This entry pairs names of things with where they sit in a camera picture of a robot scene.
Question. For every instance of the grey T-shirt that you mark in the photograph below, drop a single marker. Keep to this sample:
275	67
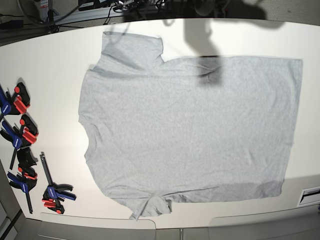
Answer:
188	130

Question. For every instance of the right blue red bar clamp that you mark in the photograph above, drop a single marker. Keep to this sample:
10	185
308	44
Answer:
54	193

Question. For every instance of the blue red bar clamp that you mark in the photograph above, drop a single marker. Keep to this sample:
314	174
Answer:
20	138
15	104
54	193

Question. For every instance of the top blue red bar clamp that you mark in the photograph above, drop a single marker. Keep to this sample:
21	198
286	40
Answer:
15	104

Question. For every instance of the white label on table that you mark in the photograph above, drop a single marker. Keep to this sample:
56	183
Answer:
309	196

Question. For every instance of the aluminium rail behind table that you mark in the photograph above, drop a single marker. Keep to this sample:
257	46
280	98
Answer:
88	15

